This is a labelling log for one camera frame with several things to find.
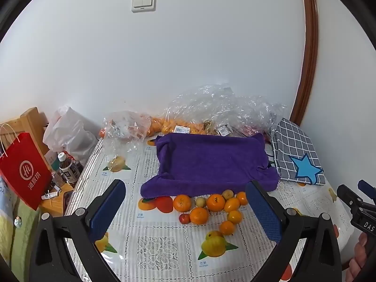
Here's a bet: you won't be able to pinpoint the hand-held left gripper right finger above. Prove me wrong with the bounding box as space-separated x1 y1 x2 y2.
245 180 343 282

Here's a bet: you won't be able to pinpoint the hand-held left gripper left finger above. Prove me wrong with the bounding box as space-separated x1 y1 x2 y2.
29 179 127 282

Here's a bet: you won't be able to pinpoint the red paper bag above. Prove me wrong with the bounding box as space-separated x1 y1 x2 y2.
0 123 52 211

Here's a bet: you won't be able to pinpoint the fruit printed tablecloth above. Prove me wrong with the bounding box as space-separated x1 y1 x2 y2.
63 137 357 282

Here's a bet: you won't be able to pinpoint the red snack packets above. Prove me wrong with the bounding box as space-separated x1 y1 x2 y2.
241 125 272 144

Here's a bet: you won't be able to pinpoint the dark tea bottle white cap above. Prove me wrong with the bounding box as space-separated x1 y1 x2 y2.
58 152 77 186

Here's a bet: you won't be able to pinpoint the brown wooden door frame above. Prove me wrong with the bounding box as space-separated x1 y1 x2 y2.
289 0 320 127

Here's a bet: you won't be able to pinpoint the large mandarin orange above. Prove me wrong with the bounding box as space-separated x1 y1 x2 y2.
189 207 210 225
206 194 226 212
173 194 192 213

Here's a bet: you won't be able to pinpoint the wooden side table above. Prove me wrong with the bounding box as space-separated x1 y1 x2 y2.
38 182 74 218

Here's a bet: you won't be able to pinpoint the clear plastic bag of oranges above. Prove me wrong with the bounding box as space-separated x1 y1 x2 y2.
148 85 208 138

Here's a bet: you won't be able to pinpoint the small clear plastic bag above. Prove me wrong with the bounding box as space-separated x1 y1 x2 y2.
102 110 152 155

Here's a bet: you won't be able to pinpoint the large crumpled clear plastic bag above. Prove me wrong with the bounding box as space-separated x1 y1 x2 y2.
203 85 288 141

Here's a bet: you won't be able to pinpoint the dark phone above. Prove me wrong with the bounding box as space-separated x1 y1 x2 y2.
63 190 74 215

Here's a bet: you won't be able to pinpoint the white plastic bag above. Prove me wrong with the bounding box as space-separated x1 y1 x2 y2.
43 106 99 166

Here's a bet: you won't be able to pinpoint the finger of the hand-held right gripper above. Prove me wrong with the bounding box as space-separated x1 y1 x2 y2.
337 184 363 210
357 179 376 204

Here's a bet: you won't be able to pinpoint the white wall switch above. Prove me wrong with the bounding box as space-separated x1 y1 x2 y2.
131 0 157 13

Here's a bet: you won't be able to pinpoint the light green cloth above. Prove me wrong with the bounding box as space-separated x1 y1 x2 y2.
0 176 42 271

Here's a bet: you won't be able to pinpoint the purple towel covered tray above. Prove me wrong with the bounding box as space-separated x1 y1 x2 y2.
140 133 279 199

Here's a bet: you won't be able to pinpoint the grey checkered cushion blue star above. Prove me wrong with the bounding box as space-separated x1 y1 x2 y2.
270 117 326 186

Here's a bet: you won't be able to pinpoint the person's right hand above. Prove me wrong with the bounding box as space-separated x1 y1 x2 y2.
345 235 368 282

